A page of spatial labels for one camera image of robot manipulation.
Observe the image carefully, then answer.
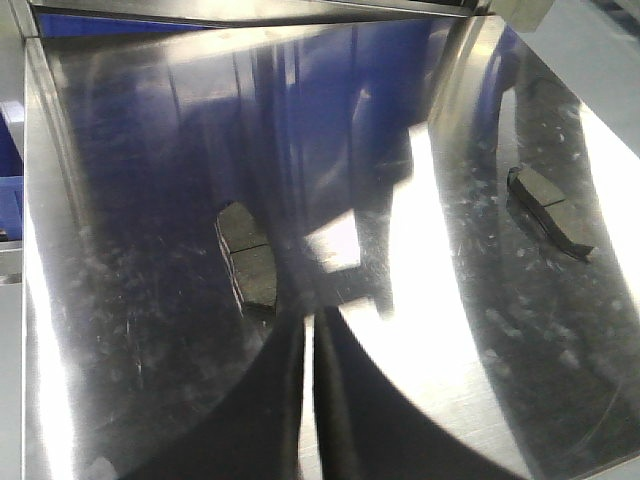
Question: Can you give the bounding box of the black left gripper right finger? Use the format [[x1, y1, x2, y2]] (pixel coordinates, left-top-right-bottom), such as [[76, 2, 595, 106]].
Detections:
[[313, 307, 515, 479]]

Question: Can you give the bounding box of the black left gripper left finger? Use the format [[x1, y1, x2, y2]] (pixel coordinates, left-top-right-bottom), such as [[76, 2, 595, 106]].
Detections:
[[129, 314, 305, 479]]

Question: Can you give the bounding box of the blue bin on floor left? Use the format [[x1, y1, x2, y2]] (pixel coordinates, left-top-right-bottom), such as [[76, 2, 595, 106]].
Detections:
[[1, 115, 24, 242]]

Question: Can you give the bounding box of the steel rack shelf rail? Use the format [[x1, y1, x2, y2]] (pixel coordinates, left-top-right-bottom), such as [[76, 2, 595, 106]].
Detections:
[[29, 0, 491, 26]]

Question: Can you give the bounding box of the dark brake pad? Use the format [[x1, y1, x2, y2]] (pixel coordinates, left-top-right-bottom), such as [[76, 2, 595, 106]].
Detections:
[[215, 202, 278, 312], [507, 167, 595, 261]]

